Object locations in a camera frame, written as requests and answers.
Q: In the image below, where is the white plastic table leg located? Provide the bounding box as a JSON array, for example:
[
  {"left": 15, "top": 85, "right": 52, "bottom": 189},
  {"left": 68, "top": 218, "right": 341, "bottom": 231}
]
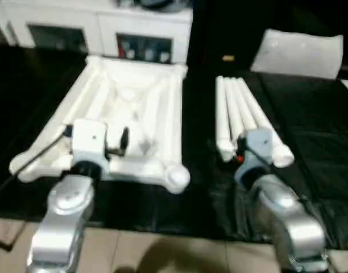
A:
[
  {"left": 215, "top": 76, "right": 235, "bottom": 162},
  {"left": 230, "top": 76, "right": 259, "bottom": 131},
  {"left": 223, "top": 76, "right": 246, "bottom": 143},
  {"left": 236, "top": 76, "right": 295, "bottom": 168}
]

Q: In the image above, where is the black padded work mat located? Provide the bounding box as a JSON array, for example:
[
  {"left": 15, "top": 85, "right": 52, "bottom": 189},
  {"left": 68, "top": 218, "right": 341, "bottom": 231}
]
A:
[{"left": 0, "top": 45, "right": 348, "bottom": 251}]

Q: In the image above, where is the white cabinet with glass doors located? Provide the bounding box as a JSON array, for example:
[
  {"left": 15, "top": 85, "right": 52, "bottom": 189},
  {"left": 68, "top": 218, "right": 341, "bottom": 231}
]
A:
[{"left": 0, "top": 0, "right": 193, "bottom": 65}]

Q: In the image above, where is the grey black helmet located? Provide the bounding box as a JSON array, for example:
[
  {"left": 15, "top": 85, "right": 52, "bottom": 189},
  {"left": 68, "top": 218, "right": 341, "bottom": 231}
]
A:
[{"left": 132, "top": 0, "right": 193, "bottom": 14}]

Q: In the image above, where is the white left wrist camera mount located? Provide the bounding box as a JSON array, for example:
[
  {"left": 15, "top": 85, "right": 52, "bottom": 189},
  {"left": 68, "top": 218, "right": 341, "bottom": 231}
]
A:
[{"left": 72, "top": 118, "right": 111, "bottom": 171}]

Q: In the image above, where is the black left wrist camera cable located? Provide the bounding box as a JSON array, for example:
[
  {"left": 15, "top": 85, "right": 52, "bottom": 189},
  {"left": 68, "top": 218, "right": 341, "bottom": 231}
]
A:
[{"left": 16, "top": 125, "right": 75, "bottom": 173}]

